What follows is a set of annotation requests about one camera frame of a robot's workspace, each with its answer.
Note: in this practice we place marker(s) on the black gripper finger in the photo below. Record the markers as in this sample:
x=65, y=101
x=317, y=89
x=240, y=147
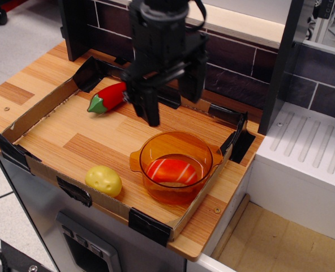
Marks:
x=145, y=102
x=191, y=84

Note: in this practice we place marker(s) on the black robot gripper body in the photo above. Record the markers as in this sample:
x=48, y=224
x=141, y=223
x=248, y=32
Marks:
x=162, y=44

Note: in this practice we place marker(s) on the salmon nigiri sushi toy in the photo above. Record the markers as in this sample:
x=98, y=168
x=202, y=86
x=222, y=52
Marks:
x=172, y=172

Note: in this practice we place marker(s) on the cardboard fence with black tape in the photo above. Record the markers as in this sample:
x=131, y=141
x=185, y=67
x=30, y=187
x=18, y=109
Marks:
x=59, y=141

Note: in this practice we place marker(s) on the orange transparent plastic pot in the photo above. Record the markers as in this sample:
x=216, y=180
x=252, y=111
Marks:
x=176, y=145

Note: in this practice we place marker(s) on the red chili pepper toy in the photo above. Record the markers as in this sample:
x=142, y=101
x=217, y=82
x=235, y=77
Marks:
x=107, y=99

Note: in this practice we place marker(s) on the yellow potato toy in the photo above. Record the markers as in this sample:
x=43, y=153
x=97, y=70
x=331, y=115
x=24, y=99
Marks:
x=104, y=179

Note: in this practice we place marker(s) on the white toy sink drainboard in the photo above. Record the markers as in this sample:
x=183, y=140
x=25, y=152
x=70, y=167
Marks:
x=301, y=142

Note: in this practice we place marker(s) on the toy oven front panel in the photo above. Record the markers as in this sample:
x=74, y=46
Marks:
x=89, y=251

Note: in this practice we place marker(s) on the dark grey vertical post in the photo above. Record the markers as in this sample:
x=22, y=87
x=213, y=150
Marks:
x=284, y=62

